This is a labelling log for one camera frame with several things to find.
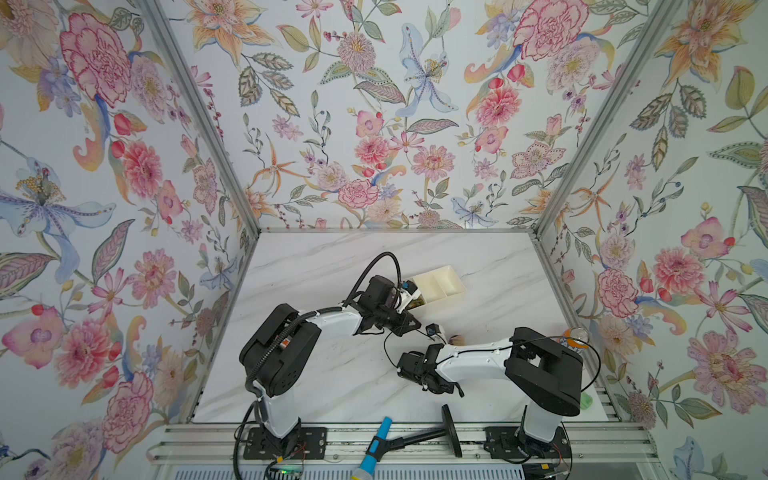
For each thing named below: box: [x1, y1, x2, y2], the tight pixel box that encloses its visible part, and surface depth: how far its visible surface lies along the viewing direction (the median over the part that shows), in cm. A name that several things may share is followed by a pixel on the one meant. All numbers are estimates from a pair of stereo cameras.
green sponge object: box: [580, 392, 594, 410], surface depth 82 cm
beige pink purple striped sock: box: [448, 334, 466, 346], surface depth 90 cm
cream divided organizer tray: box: [406, 265, 467, 310], surface depth 103 cm
